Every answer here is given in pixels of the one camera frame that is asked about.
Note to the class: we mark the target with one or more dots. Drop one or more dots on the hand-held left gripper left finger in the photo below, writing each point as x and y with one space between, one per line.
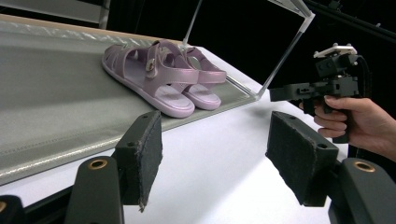
140 155

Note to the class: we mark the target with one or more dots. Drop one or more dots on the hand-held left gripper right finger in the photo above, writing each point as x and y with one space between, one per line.
299 158

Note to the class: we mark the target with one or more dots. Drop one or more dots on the purple star sandal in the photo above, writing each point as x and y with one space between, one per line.
168 77
204 95

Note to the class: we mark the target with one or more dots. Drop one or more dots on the dark metal stand bar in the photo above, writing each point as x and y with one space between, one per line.
358 21

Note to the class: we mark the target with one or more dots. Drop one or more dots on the grey metal shelf frame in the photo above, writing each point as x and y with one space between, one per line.
62 9

